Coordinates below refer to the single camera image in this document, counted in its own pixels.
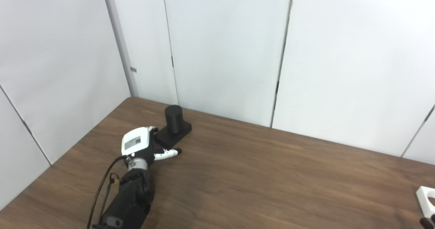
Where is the black peg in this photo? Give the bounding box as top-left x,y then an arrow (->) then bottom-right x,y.
154,105 -> 193,149

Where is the robot right hand white black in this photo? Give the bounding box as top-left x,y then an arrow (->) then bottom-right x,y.
419,214 -> 435,229

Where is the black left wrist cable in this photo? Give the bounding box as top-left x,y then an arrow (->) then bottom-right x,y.
86,155 -> 128,229

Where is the grey wall corner post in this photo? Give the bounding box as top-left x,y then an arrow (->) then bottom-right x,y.
101,0 -> 140,98

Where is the white square piece with hole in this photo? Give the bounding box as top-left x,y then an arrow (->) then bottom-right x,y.
416,186 -> 435,220

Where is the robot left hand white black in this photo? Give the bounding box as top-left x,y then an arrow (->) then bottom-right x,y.
121,126 -> 182,170

